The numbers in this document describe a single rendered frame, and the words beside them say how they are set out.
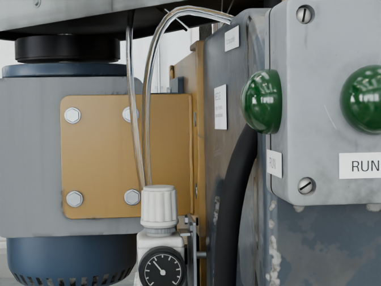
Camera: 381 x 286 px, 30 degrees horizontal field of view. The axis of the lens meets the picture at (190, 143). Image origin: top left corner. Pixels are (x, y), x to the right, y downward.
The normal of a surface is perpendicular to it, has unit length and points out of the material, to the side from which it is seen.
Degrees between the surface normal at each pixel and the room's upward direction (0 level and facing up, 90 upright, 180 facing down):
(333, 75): 90
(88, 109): 90
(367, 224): 90
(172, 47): 90
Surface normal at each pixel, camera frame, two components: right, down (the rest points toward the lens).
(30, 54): -0.53, 0.05
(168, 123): 0.11, 0.05
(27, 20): -0.71, 0.05
